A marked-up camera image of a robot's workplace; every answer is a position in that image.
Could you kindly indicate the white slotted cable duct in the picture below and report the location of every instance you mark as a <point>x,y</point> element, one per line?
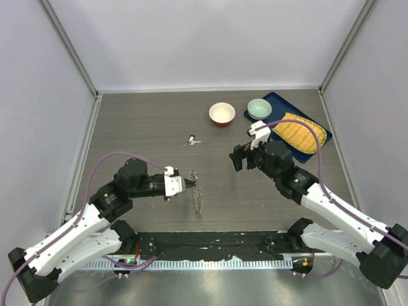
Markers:
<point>286,263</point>

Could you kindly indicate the yellow woven mat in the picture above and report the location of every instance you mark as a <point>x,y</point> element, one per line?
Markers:
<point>298,136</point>

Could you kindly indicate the light green bowl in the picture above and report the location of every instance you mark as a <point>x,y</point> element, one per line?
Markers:
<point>259,109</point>

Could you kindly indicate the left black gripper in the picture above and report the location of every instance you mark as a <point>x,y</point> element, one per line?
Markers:
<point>189,183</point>

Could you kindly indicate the red white bowl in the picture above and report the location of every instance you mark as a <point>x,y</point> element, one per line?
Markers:
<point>222,114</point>

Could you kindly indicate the blue tray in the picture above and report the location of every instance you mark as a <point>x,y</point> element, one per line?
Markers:
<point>280,107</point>

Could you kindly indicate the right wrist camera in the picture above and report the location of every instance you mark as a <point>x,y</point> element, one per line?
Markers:
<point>259,132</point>

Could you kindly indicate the metal key organizer disc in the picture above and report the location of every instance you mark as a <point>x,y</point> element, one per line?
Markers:
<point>197,194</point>

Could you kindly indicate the key with black-white tag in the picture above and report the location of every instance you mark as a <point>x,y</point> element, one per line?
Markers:
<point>192,140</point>

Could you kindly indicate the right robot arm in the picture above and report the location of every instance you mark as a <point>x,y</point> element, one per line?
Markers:
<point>378,250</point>

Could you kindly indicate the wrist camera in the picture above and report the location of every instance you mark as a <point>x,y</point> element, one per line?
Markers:
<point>174,183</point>
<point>259,132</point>

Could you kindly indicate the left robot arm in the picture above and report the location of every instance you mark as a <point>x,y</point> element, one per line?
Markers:
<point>95,231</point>

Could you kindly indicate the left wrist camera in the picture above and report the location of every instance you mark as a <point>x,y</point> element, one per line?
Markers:
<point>174,183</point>

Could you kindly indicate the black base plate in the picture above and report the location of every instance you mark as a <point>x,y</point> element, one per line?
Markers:
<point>216,245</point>

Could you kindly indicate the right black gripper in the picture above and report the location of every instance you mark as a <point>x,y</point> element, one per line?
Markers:
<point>240,153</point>

